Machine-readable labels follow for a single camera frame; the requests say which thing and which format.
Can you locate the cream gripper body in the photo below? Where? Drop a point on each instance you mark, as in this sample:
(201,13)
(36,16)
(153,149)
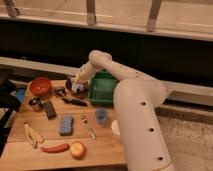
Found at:
(84,73)

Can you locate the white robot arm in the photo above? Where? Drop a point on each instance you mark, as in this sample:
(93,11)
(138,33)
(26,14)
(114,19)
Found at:
(135,98)

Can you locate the purple bowl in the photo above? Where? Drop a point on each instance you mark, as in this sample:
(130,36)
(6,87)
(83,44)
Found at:
(68,85)

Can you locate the orange bowl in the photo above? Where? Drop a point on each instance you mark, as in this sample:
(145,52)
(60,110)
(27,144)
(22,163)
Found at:
(40,86)

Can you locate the green plastic tray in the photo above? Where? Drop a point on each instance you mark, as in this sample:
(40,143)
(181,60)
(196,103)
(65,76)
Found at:
(101,89)

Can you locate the blue plastic cup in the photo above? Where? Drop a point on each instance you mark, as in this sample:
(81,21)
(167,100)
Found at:
(101,115)

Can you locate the metal fork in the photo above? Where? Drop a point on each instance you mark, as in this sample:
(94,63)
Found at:
(85,121)

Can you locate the black rectangular block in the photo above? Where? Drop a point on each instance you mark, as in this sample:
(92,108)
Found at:
(49,110)

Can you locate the blue sponge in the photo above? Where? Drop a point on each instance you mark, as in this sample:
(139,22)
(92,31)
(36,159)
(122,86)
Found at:
(66,126)

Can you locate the small metal cup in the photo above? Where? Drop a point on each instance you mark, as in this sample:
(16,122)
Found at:
(35,104)

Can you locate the white plastic cup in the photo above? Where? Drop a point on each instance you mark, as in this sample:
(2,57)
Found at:
(115,129)

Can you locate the blue object on floor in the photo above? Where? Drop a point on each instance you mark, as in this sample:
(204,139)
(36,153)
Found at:
(20,93)

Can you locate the red yellow apple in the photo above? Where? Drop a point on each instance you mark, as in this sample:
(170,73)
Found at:
(77,150)

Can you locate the red sausage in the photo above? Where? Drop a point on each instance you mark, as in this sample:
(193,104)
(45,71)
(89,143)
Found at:
(55,149)

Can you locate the black chair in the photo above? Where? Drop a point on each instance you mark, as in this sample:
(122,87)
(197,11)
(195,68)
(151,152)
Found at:
(7,100)

